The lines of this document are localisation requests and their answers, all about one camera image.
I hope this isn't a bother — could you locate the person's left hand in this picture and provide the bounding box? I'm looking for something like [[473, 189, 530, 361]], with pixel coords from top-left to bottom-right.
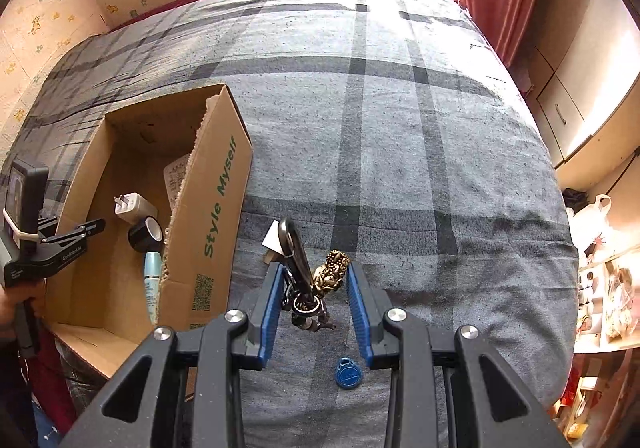
[[0, 285, 47, 341]]

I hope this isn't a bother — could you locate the brown cardboard box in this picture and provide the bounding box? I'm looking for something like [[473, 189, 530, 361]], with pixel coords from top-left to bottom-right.
[[42, 83, 254, 379]]

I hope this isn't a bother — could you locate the clear bag of snacks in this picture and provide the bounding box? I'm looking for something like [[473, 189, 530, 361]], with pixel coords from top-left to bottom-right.
[[602, 263, 638, 334]]

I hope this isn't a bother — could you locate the blue key fob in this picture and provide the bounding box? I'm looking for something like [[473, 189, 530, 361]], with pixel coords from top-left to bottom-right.
[[334, 356, 362, 389]]

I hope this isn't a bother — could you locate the black tape roll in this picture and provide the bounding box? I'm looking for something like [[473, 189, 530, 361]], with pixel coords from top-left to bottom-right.
[[127, 215, 163, 251]]

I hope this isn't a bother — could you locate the dark cloth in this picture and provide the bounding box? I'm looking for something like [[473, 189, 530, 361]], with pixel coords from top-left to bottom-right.
[[562, 188, 591, 209]]

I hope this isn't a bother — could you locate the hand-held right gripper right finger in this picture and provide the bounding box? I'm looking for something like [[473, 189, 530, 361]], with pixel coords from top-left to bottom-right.
[[346, 260, 573, 448]]

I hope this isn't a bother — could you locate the beige cabinet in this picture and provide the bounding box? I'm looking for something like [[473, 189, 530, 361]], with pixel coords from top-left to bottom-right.
[[510, 0, 640, 174]]

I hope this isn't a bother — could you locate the white plastic bag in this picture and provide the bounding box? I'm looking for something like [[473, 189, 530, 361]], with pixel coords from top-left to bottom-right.
[[570, 194, 613, 254]]

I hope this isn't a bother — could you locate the teal lotion bottle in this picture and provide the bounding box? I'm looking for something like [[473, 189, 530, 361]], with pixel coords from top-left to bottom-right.
[[143, 250, 163, 324]]

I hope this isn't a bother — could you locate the light wooden shelf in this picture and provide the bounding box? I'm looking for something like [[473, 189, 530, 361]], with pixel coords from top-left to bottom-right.
[[550, 248, 640, 444]]

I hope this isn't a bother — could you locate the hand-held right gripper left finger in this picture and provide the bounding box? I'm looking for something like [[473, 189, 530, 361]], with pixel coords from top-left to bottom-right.
[[60, 260, 286, 448]]

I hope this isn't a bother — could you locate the small white charger cube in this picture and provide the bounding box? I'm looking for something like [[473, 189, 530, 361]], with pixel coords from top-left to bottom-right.
[[262, 220, 286, 264]]

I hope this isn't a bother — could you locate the keychain with gold charm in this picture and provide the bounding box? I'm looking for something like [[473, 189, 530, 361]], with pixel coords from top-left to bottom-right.
[[277, 217, 351, 333]]

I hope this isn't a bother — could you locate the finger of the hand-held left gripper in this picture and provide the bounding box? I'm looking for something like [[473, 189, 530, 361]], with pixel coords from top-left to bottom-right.
[[37, 217, 107, 249]]

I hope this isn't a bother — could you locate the white charger with prongs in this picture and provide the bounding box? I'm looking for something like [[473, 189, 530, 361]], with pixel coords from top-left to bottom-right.
[[114, 193, 158, 224]]

